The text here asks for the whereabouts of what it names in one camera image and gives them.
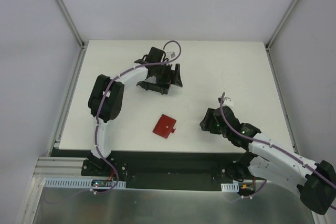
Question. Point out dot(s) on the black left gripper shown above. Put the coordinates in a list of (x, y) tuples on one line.
[(163, 77)]

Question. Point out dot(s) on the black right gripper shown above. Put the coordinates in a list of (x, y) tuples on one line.
[(208, 120)]

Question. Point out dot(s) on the black card box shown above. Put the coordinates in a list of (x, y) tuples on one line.
[(150, 84)]

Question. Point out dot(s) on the red leather card holder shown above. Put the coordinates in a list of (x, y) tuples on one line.
[(165, 126)]

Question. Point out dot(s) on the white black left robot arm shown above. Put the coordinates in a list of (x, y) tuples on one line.
[(105, 104)]

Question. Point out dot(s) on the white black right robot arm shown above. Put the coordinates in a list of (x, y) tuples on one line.
[(312, 182)]

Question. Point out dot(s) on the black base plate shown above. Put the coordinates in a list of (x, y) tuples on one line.
[(171, 171)]

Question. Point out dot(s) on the right white cable duct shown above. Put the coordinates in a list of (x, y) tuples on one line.
[(230, 187)]

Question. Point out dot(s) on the white cable duct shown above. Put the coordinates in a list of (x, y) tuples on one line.
[(78, 183), (230, 187)]

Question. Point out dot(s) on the left aluminium frame post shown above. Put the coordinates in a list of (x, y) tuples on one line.
[(70, 23)]

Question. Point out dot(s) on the aluminium frame post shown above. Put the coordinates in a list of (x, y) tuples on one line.
[(70, 23), (280, 26)]

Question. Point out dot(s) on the aluminium front rail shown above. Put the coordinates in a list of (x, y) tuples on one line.
[(58, 166)]

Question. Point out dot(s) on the left white cable duct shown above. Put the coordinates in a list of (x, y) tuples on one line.
[(78, 183)]

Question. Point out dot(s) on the right aluminium frame post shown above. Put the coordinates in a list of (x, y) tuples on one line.
[(280, 26)]

